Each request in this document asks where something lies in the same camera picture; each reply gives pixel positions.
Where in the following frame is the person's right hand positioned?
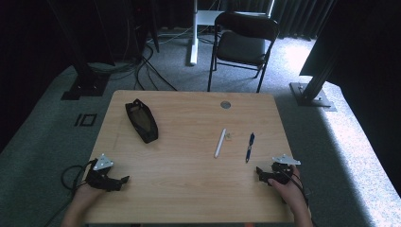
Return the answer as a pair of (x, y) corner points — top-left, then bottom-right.
(267, 165), (309, 210)

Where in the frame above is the white pen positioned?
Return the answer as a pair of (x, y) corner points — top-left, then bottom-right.
(214, 128), (228, 159)

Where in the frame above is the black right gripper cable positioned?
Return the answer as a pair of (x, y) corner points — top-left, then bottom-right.
(277, 164), (318, 227)

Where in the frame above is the black stand with grey base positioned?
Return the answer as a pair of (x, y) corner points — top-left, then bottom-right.
(288, 56), (338, 113)

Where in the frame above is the black folding chair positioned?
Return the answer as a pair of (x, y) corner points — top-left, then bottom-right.
(206, 10), (281, 94)

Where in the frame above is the black stand with base plate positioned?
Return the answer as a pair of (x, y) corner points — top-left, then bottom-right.
(46, 0), (116, 101)

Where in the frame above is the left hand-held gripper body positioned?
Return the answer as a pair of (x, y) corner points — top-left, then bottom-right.
(84, 153), (124, 192)

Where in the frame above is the person's left hand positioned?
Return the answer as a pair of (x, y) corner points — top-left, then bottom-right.
(71, 183), (107, 211)

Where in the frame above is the bundle of floor cables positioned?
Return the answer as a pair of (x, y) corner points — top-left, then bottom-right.
(88, 12), (221, 93)

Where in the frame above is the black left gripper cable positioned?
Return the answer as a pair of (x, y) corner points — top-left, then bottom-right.
(44, 159), (98, 227)

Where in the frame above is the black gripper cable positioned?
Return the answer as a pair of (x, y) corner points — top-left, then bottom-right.
(277, 164), (318, 227)
(44, 159), (98, 227)

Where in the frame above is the black pencil case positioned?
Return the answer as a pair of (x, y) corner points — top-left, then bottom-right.
(124, 97), (159, 145)

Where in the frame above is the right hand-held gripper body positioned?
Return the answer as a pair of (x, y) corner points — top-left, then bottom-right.
(264, 153), (302, 186)

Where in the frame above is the white desk leg frame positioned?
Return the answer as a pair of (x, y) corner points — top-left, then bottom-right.
(188, 0), (276, 66)

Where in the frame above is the dark curtain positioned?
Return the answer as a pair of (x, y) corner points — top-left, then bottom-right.
(150, 0), (340, 42)

